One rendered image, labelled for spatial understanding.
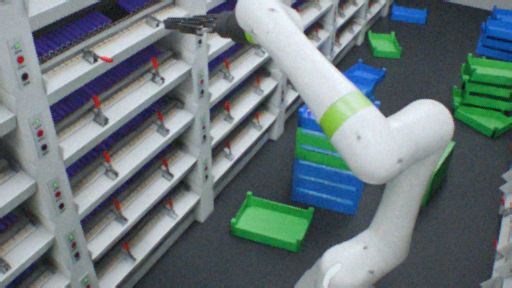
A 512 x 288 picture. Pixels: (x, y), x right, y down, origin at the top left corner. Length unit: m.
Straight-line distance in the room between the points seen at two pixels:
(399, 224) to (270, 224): 0.99
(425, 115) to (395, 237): 0.37
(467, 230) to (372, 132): 1.43
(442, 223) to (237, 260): 0.93
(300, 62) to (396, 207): 0.43
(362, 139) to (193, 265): 1.20
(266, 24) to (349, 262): 0.60
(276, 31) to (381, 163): 0.36
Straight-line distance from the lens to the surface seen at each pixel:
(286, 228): 2.14
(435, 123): 1.06
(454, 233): 2.30
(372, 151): 0.95
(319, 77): 1.02
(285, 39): 1.07
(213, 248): 2.06
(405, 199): 1.20
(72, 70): 1.32
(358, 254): 1.27
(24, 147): 1.26
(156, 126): 1.74
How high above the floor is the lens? 1.54
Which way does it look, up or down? 36 degrees down
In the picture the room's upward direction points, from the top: 1 degrees clockwise
